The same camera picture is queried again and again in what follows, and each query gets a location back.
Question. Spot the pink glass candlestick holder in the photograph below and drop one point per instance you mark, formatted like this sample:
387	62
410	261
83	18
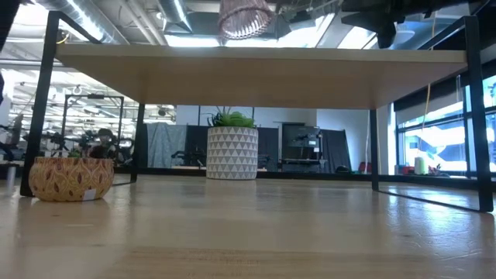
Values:
244	21

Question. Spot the white candle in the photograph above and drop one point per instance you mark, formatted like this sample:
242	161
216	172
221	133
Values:
69	180

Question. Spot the black curtain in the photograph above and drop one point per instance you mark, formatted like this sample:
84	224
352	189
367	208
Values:
335	151

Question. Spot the black workstation with monitor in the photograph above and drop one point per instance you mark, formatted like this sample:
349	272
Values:
300	139

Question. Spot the red bag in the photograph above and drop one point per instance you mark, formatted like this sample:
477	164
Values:
365	167

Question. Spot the yellow-green roll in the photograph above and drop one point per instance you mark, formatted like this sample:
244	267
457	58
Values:
420	166

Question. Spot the person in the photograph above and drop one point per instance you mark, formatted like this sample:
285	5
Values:
104	135

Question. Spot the small red box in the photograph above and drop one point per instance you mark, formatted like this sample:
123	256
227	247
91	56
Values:
407	170

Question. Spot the succulent in white patterned pot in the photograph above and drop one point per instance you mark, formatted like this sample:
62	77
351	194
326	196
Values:
232	155

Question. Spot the grey hanging cloth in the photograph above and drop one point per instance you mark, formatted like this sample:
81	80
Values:
166	145

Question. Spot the black frame rig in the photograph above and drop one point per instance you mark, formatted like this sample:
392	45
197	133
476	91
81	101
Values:
93	96

